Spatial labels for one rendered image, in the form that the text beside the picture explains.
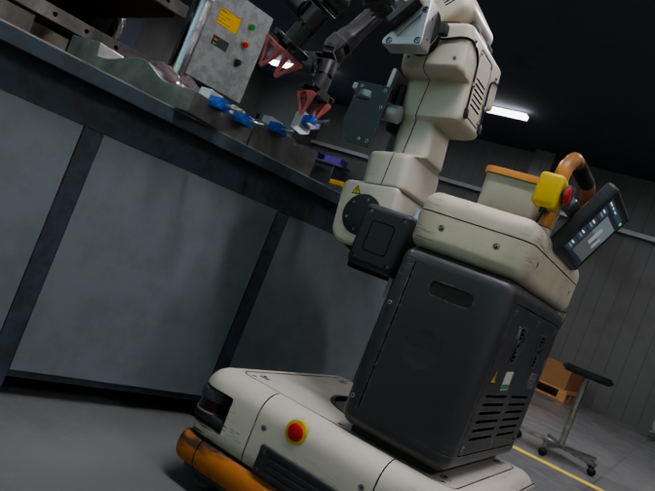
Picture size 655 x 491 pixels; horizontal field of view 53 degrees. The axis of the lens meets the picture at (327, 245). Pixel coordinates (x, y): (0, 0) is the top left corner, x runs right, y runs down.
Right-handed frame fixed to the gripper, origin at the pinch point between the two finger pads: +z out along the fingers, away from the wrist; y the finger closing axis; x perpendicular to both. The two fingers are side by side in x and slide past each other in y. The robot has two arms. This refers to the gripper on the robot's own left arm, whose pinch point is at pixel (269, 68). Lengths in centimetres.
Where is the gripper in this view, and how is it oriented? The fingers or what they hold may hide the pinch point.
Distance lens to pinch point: 176.5
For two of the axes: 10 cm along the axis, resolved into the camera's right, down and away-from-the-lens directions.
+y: -4.7, -2.0, -8.6
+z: -6.9, 7.0, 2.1
